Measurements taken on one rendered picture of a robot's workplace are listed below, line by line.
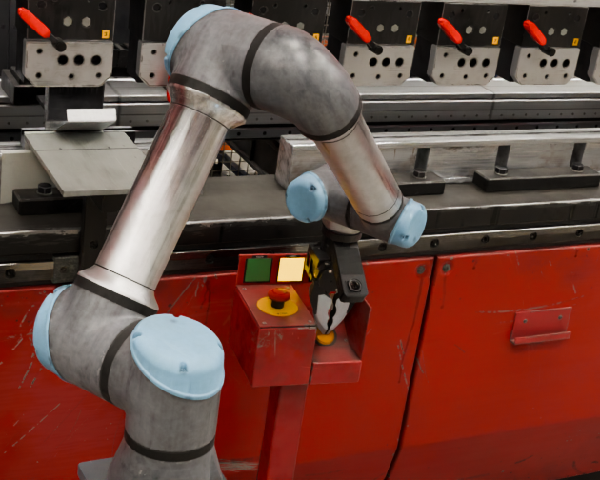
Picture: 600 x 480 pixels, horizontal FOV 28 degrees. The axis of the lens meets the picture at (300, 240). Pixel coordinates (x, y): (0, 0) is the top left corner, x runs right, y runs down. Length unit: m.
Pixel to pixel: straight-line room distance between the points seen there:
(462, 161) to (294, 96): 1.03
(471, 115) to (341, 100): 1.29
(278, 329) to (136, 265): 0.53
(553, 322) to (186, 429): 1.35
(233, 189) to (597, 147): 0.86
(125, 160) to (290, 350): 0.43
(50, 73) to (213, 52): 0.56
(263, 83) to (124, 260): 0.29
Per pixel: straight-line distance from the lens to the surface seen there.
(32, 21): 2.00
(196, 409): 1.47
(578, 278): 2.67
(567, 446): 2.96
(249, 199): 2.27
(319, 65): 1.53
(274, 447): 2.22
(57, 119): 2.14
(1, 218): 2.10
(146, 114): 2.46
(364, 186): 1.72
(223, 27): 1.58
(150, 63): 2.12
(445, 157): 2.49
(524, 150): 2.60
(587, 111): 3.02
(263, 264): 2.13
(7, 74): 2.38
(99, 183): 1.93
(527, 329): 2.65
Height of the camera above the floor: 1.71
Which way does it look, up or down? 23 degrees down
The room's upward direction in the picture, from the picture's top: 8 degrees clockwise
